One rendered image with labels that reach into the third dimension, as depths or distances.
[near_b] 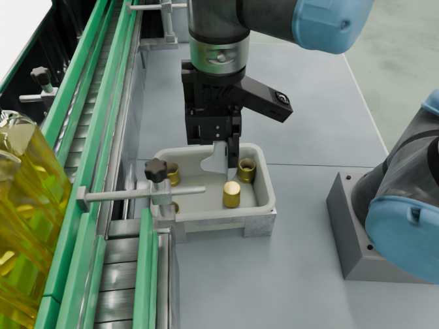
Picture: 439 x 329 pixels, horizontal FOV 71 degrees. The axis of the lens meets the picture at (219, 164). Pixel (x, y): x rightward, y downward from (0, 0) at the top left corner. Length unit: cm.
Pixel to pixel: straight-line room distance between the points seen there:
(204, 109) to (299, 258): 33
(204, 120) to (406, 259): 29
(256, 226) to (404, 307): 28
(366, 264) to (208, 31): 43
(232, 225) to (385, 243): 28
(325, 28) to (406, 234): 21
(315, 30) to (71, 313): 36
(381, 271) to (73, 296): 46
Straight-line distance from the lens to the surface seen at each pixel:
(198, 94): 43
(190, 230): 58
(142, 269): 37
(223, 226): 58
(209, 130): 46
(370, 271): 60
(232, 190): 60
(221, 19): 36
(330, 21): 30
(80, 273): 40
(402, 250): 38
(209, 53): 38
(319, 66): 113
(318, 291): 60
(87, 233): 42
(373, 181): 56
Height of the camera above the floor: 129
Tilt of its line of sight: 48 degrees down
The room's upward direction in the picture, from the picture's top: straight up
